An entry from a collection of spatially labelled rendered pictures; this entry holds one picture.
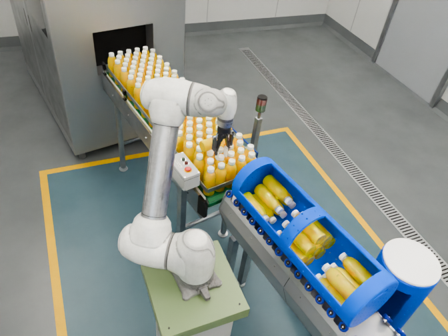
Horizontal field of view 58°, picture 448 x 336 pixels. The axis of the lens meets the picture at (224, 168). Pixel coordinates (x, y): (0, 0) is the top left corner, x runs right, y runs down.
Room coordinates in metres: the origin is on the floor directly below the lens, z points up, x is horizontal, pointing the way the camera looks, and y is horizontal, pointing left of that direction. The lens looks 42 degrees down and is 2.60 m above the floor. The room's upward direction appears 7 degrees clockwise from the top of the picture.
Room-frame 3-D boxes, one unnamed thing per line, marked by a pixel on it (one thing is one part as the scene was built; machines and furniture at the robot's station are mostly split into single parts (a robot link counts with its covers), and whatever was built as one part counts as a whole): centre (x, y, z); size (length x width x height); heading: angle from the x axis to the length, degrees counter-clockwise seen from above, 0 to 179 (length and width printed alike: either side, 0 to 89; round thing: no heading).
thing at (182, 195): (1.65, 0.22, 0.50); 0.04 x 0.04 x 1.00; 38
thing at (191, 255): (0.98, 0.08, 1.23); 0.18 x 0.16 x 0.22; 84
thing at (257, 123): (2.19, -0.18, 0.55); 0.04 x 0.04 x 1.10; 38
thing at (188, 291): (0.97, 0.06, 1.09); 0.22 x 0.18 x 0.06; 32
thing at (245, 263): (1.66, -0.23, 0.31); 0.06 x 0.06 x 0.63; 38
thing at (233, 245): (1.57, -0.12, 0.31); 0.06 x 0.06 x 0.63; 38
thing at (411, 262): (1.24, -0.96, 1.03); 0.28 x 0.28 x 0.01
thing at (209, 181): (1.66, 0.07, 0.99); 0.07 x 0.07 x 0.19
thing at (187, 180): (1.65, 0.22, 1.05); 0.20 x 0.10 x 0.10; 38
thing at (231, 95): (1.78, 0.04, 1.45); 0.13 x 0.11 x 0.16; 84
